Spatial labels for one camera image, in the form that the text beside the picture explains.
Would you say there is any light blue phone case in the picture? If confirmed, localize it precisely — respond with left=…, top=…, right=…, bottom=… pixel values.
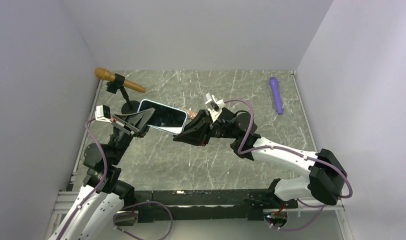
left=136, top=98, right=188, bottom=135

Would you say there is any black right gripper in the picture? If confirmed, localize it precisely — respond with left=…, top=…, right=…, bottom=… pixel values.
left=173, top=110, right=239, bottom=147

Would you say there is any glitter toy microphone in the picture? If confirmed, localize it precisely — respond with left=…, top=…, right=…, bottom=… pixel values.
left=173, top=105, right=197, bottom=120

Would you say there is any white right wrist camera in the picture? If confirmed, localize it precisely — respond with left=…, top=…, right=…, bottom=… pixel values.
left=204, top=93, right=225, bottom=122

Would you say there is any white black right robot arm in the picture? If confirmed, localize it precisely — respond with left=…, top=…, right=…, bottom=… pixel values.
left=173, top=108, right=348, bottom=208

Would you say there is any aluminium table edge rail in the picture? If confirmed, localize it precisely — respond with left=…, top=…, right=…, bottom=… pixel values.
left=290, top=70, right=320, bottom=151

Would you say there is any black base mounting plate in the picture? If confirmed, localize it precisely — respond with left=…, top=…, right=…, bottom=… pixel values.
left=116, top=189, right=298, bottom=226

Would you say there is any black microphone stand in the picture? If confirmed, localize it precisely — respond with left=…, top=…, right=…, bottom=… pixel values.
left=106, top=82, right=139, bottom=114

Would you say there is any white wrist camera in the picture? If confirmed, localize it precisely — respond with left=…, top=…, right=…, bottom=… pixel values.
left=204, top=93, right=225, bottom=122
left=94, top=105, right=111, bottom=123

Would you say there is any gold toy microphone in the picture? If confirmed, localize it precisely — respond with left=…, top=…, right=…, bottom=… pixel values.
left=94, top=67, right=146, bottom=93

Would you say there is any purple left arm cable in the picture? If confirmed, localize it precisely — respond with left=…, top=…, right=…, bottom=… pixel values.
left=55, top=117, right=174, bottom=240

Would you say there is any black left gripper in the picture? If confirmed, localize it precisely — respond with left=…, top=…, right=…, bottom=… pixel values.
left=109, top=108, right=158, bottom=166

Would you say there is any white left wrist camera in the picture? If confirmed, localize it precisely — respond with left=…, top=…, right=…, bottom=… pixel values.
left=94, top=105, right=111, bottom=123

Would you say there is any purple toy microphone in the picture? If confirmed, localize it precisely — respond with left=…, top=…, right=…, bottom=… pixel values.
left=269, top=76, right=283, bottom=115

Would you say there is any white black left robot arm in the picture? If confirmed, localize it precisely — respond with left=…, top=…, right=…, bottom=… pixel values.
left=50, top=105, right=155, bottom=240

